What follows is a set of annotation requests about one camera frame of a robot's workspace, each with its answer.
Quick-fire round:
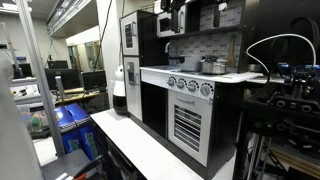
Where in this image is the grey stove knob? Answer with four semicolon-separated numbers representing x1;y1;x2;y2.
187;81;198;92
200;83;213;96
167;77;176;86
176;79;186;89

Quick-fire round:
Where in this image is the silver pot with lid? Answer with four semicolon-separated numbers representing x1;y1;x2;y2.
200;56;227;74

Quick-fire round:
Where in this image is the white fridge door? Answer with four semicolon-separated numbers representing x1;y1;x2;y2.
124;57;142;120
120;12;139;55

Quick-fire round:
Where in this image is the black computer monitor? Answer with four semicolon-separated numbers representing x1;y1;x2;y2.
81;70;107;92

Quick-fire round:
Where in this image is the black camera rig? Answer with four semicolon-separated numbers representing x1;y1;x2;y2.
244;65;320;157

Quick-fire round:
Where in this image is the upper white fridge door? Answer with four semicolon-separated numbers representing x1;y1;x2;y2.
120;12;139;55

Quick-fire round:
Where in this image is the white cable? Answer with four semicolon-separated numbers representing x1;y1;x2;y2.
245;33;317;75

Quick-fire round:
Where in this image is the grey toy faucet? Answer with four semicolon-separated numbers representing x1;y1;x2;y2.
165;41;179;66

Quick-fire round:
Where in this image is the blue storage box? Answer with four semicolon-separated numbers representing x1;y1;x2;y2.
54;103;99;160

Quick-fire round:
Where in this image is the white oven door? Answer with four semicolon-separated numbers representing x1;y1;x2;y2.
168;91;212;167

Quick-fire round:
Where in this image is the white black smart speaker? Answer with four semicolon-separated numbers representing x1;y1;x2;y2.
113;65;127;115

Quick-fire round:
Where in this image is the white toy microwave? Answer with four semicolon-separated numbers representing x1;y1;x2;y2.
157;6;186;37

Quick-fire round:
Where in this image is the aluminium frame post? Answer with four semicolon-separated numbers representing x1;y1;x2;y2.
16;0;65;157

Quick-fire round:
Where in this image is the wooden spatula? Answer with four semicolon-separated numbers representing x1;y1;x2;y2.
227;34;236;67

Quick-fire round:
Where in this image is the toy kitchen play set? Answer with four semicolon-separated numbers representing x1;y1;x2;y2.
123;0;260;179

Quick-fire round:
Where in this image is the lower white fridge door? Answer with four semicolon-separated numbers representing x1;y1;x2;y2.
124;57;142;120

